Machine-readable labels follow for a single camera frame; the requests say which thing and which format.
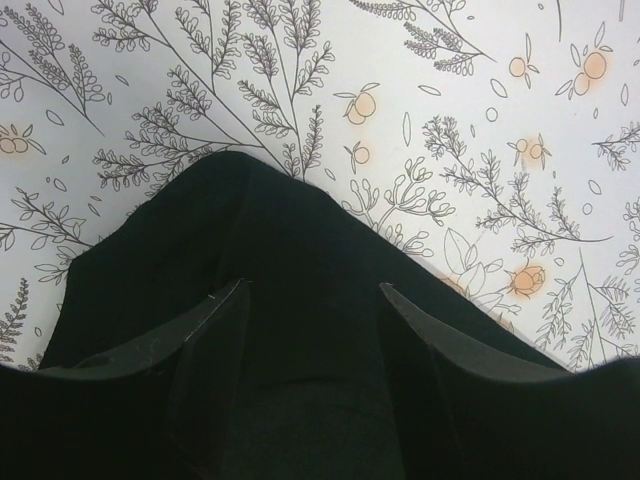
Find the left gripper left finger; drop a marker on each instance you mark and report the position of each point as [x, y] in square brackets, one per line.
[156, 407]

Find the floral table mat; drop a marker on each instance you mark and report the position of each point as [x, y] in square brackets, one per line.
[495, 142]

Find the black t shirt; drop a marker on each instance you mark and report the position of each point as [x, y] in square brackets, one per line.
[312, 401]

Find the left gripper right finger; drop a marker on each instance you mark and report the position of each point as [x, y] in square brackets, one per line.
[466, 410]

